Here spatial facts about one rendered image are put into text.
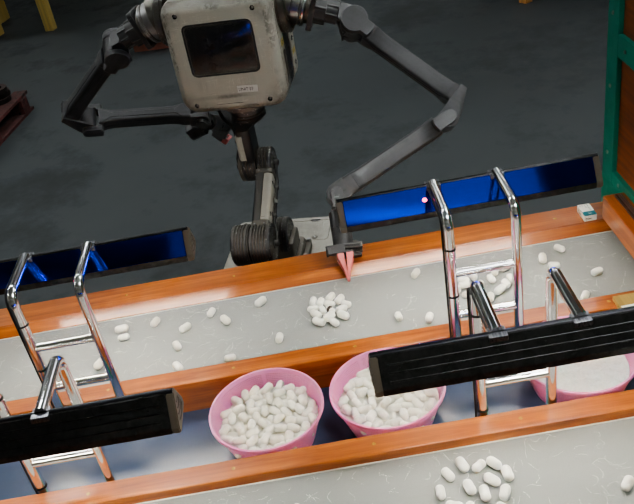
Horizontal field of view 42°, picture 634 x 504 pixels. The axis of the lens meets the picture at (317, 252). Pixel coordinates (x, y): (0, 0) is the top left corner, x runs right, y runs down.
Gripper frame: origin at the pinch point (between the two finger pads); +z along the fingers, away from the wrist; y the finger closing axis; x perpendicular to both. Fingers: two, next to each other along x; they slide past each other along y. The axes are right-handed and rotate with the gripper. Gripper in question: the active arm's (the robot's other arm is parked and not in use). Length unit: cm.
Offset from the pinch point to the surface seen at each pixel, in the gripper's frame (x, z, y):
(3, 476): -21, 42, -89
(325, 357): -20.8, 24.7, -8.9
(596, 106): 202, -134, 155
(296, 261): 7.1, -9.2, -14.0
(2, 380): -8, 16, -94
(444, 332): -20.1, 22.7, 20.6
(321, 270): 3.1, -4.3, -7.2
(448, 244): -45, 8, 22
